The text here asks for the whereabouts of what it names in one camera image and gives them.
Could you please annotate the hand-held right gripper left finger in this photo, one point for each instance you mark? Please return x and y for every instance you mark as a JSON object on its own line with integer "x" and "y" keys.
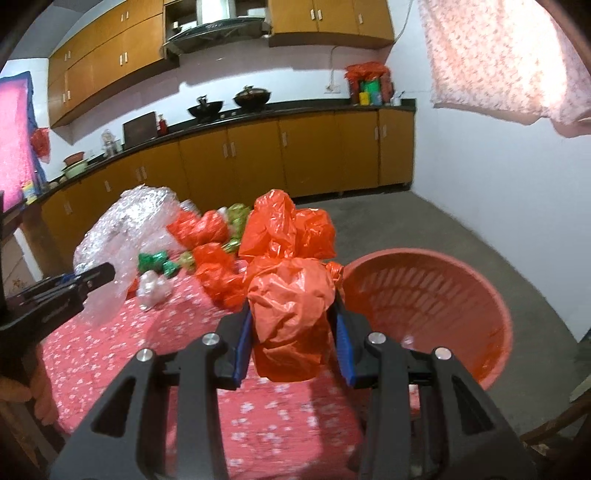
{"x": 244, "y": 344}

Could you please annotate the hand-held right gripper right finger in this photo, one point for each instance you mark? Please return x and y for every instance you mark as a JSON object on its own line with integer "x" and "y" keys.
{"x": 344, "y": 346}

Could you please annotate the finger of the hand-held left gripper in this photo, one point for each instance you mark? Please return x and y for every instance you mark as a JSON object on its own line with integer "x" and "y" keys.
{"x": 51, "y": 313}
{"x": 94, "y": 276}

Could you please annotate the clear bubble wrap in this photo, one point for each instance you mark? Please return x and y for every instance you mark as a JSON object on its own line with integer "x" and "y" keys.
{"x": 120, "y": 226}

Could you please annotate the dark green foil wrapper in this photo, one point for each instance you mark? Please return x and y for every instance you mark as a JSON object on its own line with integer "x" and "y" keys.
{"x": 152, "y": 263}

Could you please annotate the yellow-green foil wrapper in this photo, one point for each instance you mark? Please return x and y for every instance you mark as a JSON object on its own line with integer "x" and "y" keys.
{"x": 238, "y": 217}
{"x": 186, "y": 259}

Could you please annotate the red plastic basket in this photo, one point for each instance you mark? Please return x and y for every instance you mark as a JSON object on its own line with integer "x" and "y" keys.
{"x": 429, "y": 304}

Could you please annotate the large red plastic bag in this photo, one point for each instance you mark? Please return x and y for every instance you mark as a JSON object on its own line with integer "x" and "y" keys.
{"x": 277, "y": 226}

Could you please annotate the person's left hand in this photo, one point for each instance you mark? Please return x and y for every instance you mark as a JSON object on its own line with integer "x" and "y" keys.
{"x": 44, "y": 392}

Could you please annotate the white crumpled paper ball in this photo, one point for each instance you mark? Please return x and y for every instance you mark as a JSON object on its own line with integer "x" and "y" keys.
{"x": 154, "y": 288}

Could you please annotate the red floral tablecloth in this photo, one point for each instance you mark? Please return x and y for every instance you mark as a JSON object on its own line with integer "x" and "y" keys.
{"x": 120, "y": 369}

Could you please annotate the stacked bowls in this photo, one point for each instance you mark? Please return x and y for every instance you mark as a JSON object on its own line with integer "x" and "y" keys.
{"x": 74, "y": 166}

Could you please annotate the hanging red plastic bag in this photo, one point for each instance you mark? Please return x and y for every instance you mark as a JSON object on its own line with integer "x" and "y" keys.
{"x": 40, "y": 144}

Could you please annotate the pink window curtain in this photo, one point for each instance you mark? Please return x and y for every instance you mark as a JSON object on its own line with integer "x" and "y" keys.
{"x": 14, "y": 134}

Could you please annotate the clear glass jar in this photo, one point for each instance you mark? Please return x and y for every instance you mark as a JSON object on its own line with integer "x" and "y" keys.
{"x": 111, "y": 143}

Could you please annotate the brown cutting board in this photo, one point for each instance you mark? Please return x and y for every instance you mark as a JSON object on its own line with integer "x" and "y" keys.
{"x": 139, "y": 129}

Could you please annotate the red bottle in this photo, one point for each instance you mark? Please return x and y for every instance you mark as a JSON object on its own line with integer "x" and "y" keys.
{"x": 162, "y": 125}

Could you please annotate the wooden lower kitchen cabinets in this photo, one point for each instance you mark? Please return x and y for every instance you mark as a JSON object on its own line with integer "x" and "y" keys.
{"x": 258, "y": 152}

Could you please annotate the wooden kitchen cabinets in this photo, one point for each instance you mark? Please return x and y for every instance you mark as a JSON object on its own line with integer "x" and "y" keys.
{"x": 258, "y": 152}
{"x": 115, "y": 60}

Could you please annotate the wooden upper kitchen cabinets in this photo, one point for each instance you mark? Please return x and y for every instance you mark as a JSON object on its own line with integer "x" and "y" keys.
{"x": 115, "y": 60}

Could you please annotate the wooden chair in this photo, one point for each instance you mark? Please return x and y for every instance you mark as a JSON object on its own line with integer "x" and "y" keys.
{"x": 554, "y": 434}

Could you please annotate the black wok with lid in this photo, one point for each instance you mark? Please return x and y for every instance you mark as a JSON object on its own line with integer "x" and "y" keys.
{"x": 251, "y": 98}

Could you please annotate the white enamel cup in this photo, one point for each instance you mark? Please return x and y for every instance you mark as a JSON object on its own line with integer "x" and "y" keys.
{"x": 396, "y": 100}

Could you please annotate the red bag with boxes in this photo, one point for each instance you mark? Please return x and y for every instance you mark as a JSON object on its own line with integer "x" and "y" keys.
{"x": 367, "y": 83}

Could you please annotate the steel range hood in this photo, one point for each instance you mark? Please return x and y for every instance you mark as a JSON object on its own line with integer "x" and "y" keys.
{"x": 212, "y": 30}

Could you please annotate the pink floral hanging cloth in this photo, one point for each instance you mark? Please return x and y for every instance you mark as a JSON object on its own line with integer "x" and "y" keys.
{"x": 498, "y": 55}

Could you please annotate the white wall outlet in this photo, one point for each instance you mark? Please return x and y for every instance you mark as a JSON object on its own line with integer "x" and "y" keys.
{"x": 331, "y": 87}

